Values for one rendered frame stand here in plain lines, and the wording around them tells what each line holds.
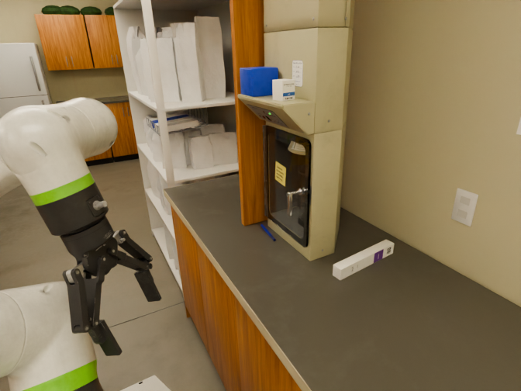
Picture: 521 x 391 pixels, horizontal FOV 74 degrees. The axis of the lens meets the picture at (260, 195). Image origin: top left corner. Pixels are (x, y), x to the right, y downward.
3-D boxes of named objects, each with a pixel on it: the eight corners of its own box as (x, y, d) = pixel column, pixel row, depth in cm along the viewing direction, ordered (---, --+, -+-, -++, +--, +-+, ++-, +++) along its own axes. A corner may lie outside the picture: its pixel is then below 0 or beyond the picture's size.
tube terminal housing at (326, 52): (313, 212, 163) (320, 32, 133) (362, 243, 137) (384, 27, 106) (267, 225, 153) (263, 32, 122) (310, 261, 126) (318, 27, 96)
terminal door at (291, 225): (267, 216, 150) (265, 123, 134) (308, 249, 125) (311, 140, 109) (266, 216, 150) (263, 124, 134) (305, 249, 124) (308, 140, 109)
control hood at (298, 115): (265, 118, 134) (264, 91, 130) (314, 134, 108) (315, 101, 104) (238, 122, 129) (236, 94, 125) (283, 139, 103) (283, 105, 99)
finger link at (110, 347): (104, 319, 56) (101, 322, 55) (122, 351, 58) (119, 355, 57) (90, 320, 57) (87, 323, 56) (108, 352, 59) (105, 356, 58)
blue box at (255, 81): (264, 91, 129) (264, 66, 125) (278, 95, 120) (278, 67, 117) (240, 94, 124) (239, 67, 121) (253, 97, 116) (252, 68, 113)
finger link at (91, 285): (108, 256, 59) (101, 254, 57) (102, 326, 55) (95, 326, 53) (90, 259, 60) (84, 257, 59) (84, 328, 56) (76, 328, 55)
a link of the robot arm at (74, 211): (62, 188, 61) (17, 211, 53) (113, 174, 57) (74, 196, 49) (77, 218, 63) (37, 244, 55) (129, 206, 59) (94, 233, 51)
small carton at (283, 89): (284, 98, 112) (284, 78, 110) (295, 99, 108) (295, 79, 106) (272, 99, 109) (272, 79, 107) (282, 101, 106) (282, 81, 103)
